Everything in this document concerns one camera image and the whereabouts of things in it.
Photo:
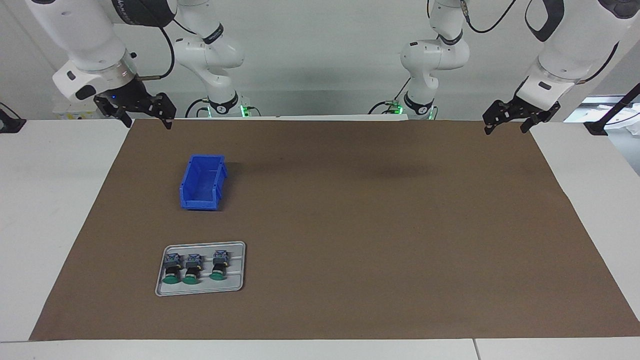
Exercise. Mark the green push button switch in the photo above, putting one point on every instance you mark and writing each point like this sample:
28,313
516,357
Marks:
192,272
218,267
172,272

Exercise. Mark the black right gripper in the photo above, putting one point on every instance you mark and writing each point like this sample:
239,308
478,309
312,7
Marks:
135,100

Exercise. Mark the black angled stand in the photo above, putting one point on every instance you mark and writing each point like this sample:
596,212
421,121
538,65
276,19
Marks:
595,129

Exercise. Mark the brown table mat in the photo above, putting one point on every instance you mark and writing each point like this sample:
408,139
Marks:
350,250

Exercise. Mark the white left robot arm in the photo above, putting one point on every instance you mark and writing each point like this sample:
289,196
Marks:
575,40

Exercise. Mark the white box yellow labels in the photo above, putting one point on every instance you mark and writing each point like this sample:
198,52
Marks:
65,115

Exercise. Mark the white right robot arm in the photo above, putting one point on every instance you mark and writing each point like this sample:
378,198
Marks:
85,35

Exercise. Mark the white plastic sheet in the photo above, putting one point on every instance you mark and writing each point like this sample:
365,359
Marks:
622,116

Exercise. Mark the grey metal tray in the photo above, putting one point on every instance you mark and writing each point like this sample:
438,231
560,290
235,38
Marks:
235,287

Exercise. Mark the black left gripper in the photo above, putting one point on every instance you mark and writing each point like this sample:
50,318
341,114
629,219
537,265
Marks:
530,111

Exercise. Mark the green lit base connector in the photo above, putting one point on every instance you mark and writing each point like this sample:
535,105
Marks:
249,110
395,107

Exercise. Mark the blue plastic storage bin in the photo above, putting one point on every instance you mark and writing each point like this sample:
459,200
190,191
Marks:
192,202

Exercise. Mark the black table clamp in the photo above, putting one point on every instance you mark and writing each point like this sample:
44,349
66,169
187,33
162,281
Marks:
10,125

